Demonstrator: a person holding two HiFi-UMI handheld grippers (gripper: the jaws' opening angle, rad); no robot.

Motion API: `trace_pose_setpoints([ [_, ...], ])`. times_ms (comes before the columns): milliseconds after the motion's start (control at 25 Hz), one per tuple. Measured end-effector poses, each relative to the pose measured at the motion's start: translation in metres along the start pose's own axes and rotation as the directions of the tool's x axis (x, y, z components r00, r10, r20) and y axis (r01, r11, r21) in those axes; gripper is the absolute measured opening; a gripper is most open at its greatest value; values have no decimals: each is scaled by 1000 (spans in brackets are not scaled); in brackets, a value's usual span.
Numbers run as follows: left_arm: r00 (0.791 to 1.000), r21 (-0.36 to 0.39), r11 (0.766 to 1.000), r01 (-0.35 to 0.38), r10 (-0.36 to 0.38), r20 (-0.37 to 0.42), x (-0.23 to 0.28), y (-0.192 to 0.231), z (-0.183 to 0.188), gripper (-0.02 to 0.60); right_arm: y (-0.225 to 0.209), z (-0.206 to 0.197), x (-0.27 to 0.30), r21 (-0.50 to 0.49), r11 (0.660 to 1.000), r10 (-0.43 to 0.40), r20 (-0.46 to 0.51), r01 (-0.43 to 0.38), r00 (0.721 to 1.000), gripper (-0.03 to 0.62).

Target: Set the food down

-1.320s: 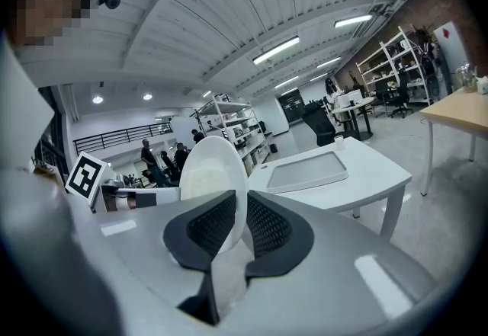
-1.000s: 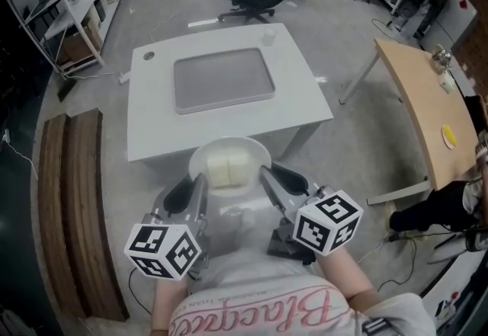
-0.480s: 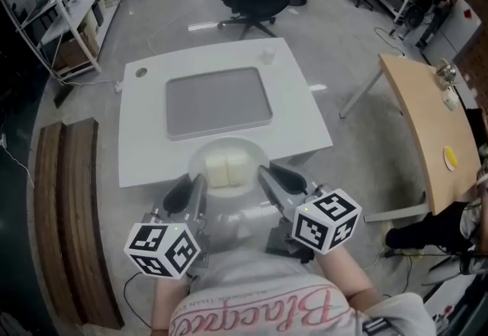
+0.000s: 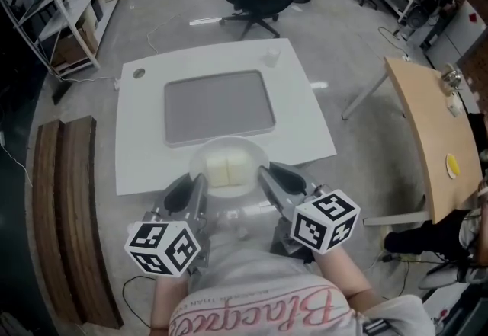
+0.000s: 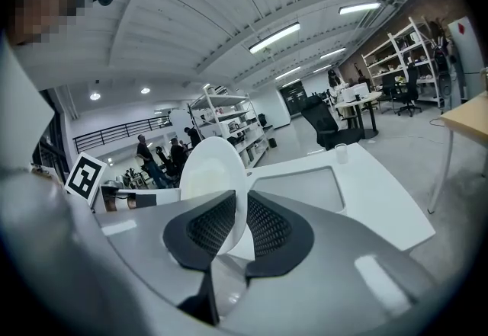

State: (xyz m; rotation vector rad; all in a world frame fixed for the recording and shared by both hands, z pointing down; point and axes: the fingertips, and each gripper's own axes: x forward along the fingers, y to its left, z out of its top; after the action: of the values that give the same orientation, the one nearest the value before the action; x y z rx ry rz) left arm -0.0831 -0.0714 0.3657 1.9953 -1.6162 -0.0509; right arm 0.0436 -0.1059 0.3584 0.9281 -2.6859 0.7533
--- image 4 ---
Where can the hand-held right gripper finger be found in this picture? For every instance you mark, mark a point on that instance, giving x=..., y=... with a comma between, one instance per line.
x=271, y=189
x=289, y=179

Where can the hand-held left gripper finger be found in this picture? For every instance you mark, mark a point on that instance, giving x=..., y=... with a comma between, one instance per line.
x=176, y=195
x=200, y=195

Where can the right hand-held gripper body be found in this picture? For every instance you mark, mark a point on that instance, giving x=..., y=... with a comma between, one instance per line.
x=324, y=224

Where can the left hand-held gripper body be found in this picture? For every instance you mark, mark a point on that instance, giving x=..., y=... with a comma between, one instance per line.
x=164, y=247

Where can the pale yellow food block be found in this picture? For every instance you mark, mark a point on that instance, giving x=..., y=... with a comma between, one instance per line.
x=217, y=172
x=240, y=168

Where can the white round plate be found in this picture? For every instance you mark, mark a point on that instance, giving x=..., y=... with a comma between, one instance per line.
x=232, y=148

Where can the person's left forearm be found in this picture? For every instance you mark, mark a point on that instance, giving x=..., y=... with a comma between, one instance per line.
x=169, y=304

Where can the person's right forearm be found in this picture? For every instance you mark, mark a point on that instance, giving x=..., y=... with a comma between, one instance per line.
x=347, y=277

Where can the white square table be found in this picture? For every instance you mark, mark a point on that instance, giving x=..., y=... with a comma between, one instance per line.
x=145, y=136

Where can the person's grey printed shirt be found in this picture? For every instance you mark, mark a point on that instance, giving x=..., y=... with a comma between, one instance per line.
x=267, y=288

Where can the dark wooden plank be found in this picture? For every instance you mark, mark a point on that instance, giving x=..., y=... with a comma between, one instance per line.
x=45, y=212
x=80, y=212

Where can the grey rectangular tray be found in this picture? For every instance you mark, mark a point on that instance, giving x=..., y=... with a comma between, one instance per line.
x=219, y=106

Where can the clear plastic cup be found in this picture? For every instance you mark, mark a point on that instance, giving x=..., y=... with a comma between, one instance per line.
x=271, y=57

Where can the white power strip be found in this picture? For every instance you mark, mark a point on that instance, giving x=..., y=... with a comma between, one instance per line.
x=117, y=83

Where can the small plate with yellow item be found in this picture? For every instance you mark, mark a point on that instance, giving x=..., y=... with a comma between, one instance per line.
x=453, y=164

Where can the curved wooden desk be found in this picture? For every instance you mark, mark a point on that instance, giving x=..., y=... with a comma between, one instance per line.
x=431, y=128

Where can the small white desk object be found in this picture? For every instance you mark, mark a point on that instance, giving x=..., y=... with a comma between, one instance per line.
x=454, y=106

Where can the cardboard box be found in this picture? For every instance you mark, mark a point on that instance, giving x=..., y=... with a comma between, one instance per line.
x=74, y=47

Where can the metallic desk object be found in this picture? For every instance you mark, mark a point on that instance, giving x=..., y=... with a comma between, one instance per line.
x=451, y=77

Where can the grey floor fan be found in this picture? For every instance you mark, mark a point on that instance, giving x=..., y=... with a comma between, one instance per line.
x=418, y=18

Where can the white cabinet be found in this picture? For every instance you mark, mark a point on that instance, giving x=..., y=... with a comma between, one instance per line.
x=457, y=33

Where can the white metal shelf rack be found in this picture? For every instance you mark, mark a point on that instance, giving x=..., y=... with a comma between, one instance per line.
x=57, y=3

